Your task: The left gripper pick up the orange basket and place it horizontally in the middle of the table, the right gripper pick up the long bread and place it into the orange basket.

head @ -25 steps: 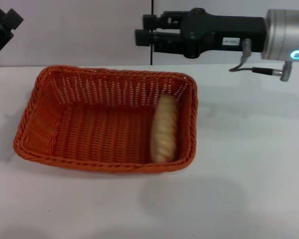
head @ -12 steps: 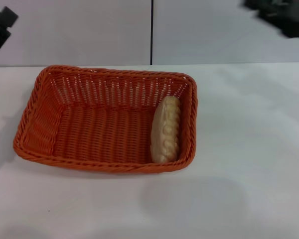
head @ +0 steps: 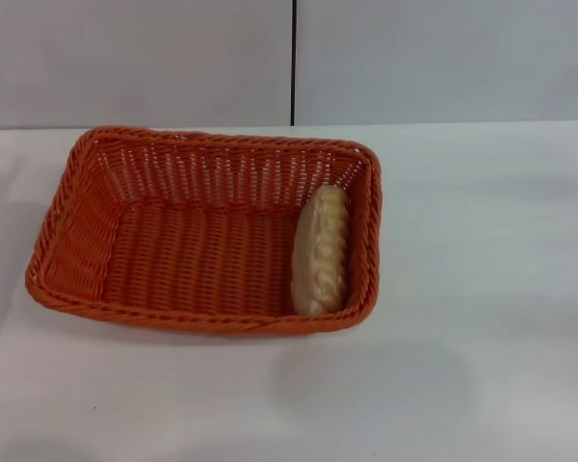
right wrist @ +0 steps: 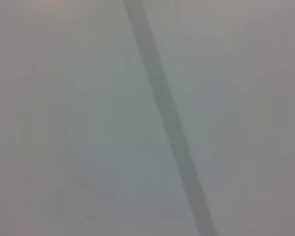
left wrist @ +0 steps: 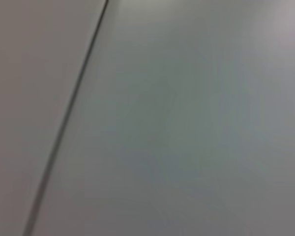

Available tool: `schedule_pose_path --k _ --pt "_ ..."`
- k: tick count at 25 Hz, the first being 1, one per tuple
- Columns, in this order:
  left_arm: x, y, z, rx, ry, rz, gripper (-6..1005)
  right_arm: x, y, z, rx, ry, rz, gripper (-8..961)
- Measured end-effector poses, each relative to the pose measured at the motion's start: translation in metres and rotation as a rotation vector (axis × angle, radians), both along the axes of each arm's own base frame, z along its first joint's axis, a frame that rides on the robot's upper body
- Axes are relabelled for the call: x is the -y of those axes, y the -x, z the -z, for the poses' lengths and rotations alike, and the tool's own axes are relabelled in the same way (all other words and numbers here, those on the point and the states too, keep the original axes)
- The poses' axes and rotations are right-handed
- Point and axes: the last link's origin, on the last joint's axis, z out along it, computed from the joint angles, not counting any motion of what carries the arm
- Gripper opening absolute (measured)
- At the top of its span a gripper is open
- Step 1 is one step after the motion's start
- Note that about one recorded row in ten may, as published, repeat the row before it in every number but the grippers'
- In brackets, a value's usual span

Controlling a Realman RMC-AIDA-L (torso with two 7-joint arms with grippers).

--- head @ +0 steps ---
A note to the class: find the striped long bread roll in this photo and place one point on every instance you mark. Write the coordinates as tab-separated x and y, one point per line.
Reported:
318	260

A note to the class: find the orange woven plastic basket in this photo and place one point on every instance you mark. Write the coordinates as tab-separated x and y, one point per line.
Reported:
197	255

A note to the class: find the black vertical wall strip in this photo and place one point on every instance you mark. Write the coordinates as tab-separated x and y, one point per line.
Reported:
294	62

